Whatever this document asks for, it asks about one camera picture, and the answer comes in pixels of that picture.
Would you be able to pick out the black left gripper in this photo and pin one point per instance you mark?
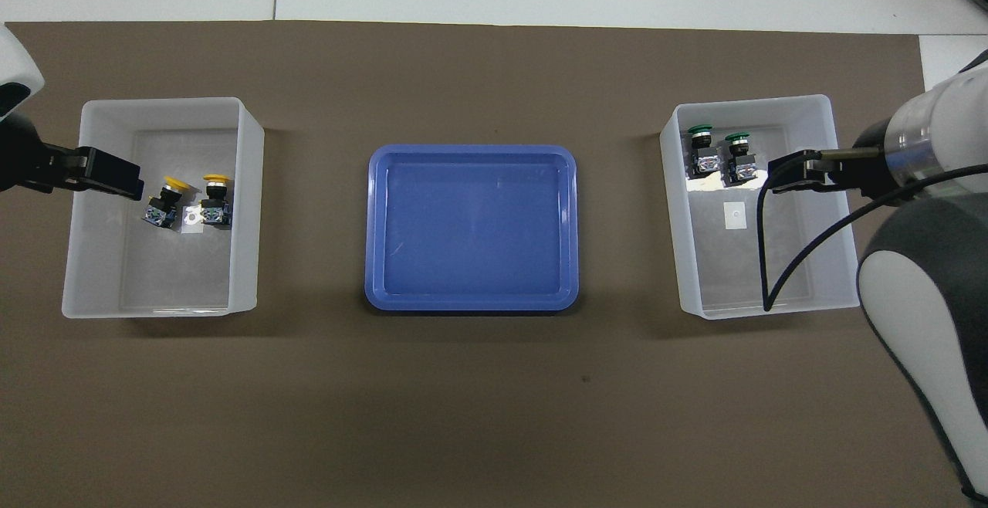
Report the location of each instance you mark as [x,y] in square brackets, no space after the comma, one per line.
[15,157]

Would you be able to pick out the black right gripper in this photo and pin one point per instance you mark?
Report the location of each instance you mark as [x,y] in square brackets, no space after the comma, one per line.
[861,176]

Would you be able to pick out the yellow push button switch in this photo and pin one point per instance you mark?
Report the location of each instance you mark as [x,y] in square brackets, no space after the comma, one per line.
[216,203]
[164,203]

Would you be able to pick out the green push button switch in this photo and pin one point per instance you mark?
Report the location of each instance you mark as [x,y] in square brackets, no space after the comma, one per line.
[703,153]
[739,160]

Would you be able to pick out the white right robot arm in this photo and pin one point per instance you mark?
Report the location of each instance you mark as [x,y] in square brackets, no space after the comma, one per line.
[926,299]

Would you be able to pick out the white square sticker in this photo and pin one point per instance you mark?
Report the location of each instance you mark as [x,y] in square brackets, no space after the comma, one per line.
[735,215]
[191,224]

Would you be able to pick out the translucent white plastic box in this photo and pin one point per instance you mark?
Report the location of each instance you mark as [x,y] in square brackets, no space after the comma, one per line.
[733,269]
[154,276]

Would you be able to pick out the blue plastic tray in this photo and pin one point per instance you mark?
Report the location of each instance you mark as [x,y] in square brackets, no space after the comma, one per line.
[471,230]

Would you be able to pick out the brown paper table mat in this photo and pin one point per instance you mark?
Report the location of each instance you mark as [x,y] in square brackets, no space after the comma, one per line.
[463,415]

